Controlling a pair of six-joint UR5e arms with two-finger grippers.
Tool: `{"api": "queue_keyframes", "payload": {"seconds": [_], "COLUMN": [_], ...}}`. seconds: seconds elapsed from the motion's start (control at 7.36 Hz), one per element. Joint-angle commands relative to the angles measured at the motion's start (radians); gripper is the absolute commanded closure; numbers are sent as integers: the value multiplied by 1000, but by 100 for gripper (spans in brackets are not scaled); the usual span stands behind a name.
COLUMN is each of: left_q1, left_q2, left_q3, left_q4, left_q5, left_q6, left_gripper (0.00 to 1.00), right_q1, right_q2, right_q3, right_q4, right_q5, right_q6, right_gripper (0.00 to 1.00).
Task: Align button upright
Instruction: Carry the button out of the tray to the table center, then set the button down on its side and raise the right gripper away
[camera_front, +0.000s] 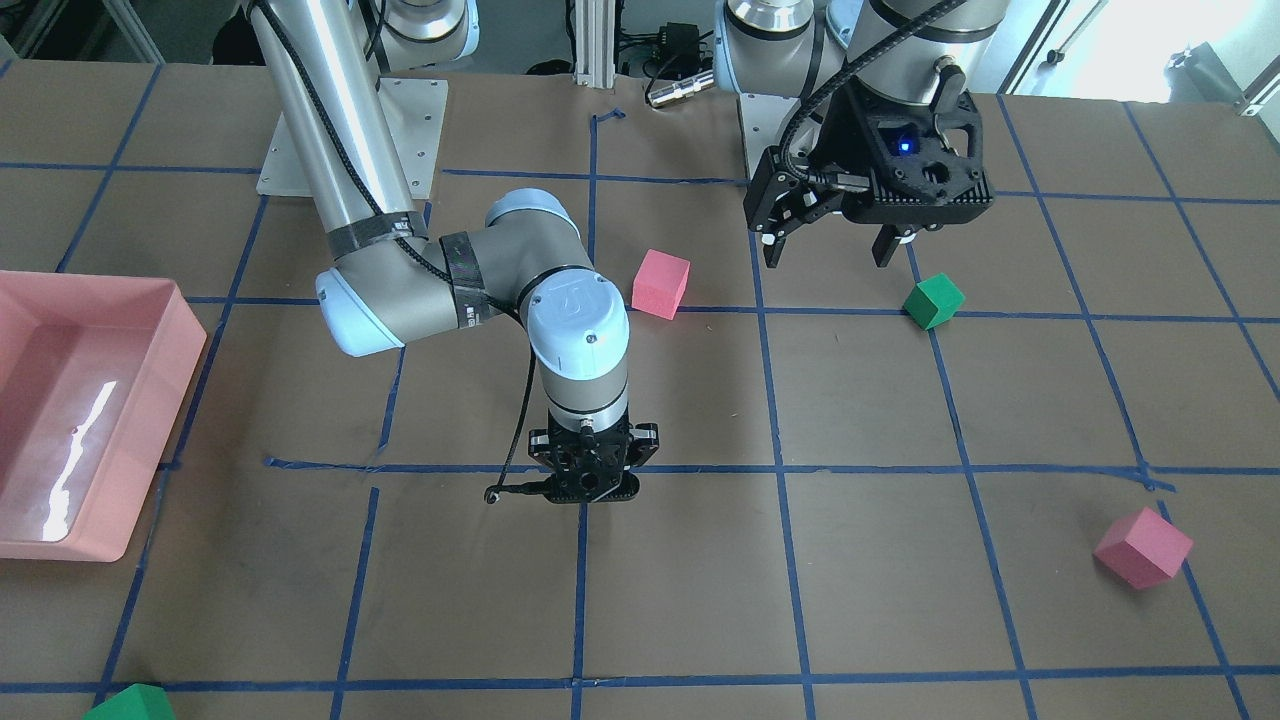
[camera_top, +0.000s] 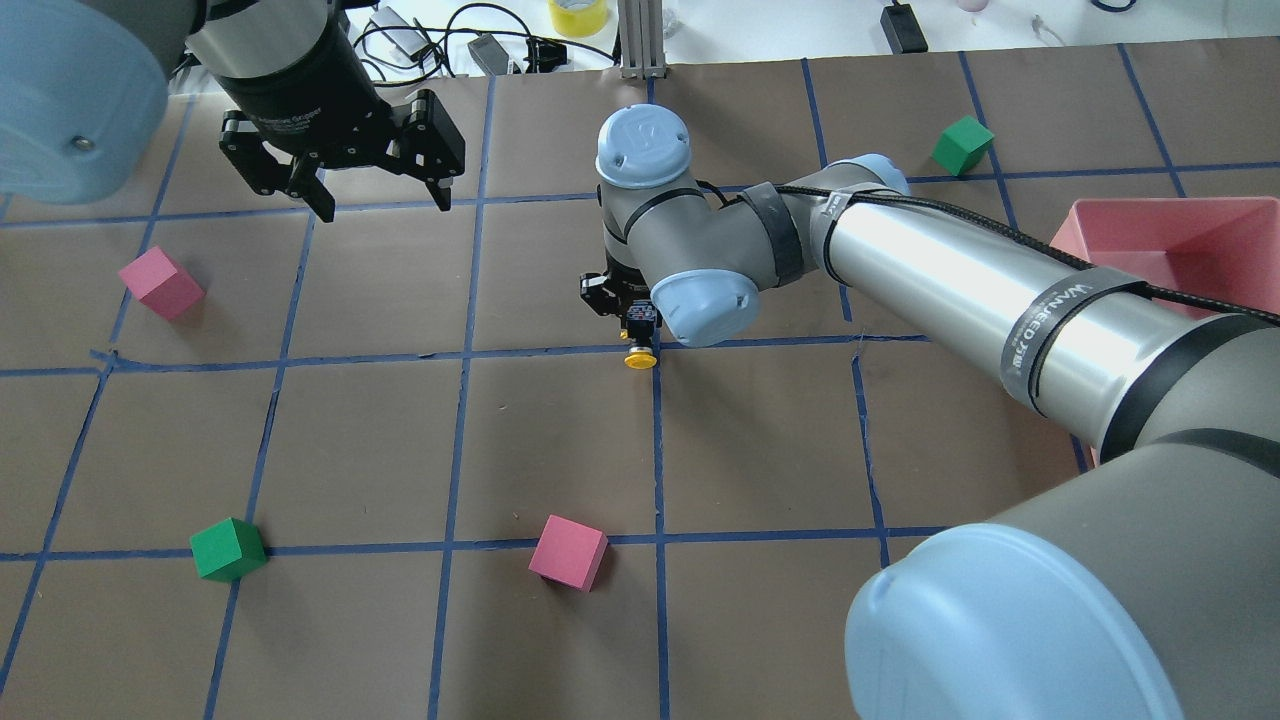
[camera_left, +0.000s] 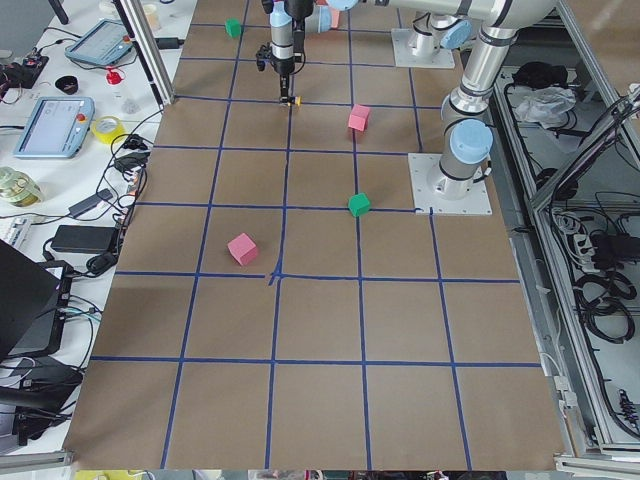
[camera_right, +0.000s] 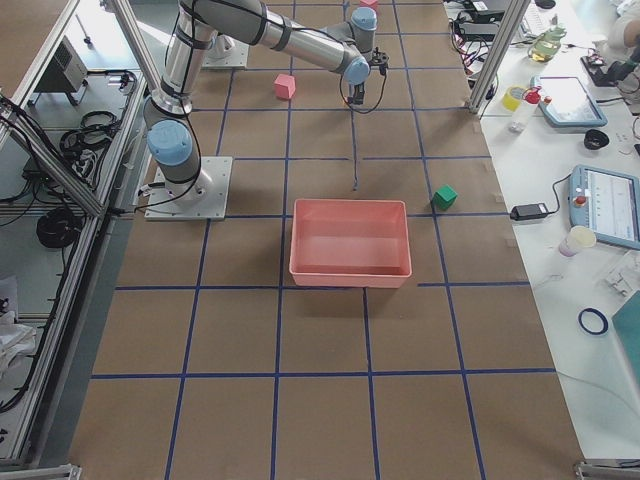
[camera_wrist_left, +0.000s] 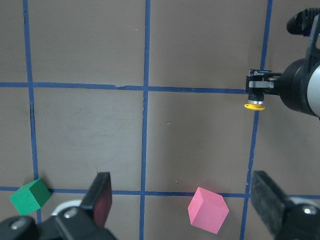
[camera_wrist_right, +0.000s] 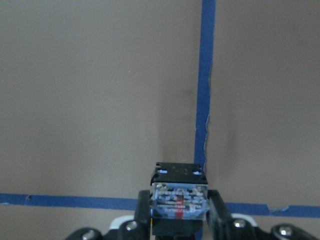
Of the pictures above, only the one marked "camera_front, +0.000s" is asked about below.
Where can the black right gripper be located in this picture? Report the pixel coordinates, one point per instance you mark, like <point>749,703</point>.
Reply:
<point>647,441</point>

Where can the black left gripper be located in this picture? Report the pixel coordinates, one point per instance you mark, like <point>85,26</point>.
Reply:
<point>846,138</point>

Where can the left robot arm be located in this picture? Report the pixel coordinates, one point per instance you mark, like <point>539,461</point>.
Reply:
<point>806,49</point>

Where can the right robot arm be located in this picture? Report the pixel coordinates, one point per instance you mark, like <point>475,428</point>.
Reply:
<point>391,284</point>

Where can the green cube far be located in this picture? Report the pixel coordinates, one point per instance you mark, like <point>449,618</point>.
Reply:
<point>933,301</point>

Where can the pink cube centre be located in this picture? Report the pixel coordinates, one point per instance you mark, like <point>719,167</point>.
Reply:
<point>660,283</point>

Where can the pink cube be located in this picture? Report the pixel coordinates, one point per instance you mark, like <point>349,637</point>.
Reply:
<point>1143,549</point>
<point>660,283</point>

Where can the pink cube far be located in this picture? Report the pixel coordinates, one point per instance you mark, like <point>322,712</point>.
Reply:
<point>1143,549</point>

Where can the pink plastic bin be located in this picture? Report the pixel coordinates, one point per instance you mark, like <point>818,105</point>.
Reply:
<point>94,369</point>

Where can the green cube near bin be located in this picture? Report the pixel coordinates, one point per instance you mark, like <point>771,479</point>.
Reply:
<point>136,702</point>

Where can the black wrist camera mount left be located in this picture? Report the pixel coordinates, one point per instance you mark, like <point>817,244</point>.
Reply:
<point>924,163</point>

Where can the aluminium frame post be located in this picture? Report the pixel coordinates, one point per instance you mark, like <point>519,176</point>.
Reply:
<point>594,27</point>

